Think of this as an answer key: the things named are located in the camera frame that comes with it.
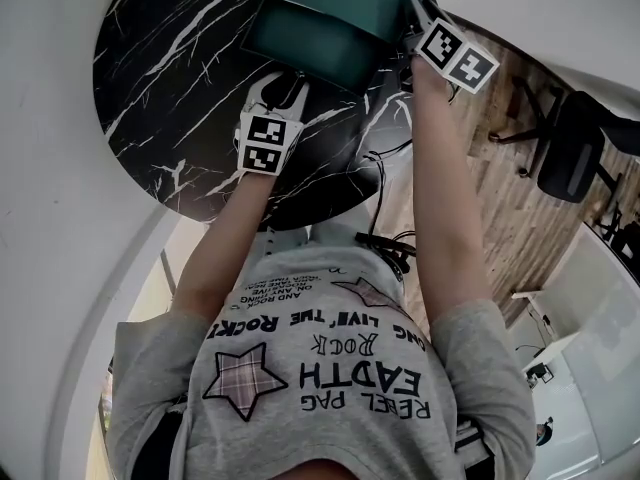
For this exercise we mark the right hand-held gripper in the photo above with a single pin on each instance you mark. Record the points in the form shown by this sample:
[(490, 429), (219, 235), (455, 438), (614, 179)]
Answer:
[(445, 43)]

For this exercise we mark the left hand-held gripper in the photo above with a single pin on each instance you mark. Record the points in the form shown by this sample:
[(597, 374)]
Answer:
[(262, 143)]

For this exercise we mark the person's right forearm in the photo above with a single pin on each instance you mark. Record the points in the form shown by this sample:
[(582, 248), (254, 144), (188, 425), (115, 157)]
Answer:
[(445, 193)]

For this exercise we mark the person's left forearm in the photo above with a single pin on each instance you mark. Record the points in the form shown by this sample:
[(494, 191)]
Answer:
[(225, 238)]

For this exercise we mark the black marble round table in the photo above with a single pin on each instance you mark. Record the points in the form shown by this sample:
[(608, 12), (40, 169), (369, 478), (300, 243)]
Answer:
[(175, 93)]

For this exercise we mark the light grey trousers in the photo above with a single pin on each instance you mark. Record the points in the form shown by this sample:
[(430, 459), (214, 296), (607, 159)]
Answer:
[(330, 233)]

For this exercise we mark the black office chair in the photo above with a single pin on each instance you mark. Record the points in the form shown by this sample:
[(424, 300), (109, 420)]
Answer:
[(570, 153)]

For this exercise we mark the grey printed t-shirt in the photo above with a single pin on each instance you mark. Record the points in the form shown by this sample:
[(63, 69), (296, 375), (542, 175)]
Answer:
[(325, 418)]

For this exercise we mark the white desk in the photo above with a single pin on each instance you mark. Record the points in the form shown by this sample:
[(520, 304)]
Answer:
[(555, 348)]

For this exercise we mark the spare hand-held gripper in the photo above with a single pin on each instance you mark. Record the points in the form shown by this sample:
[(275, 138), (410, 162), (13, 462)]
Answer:
[(539, 374)]

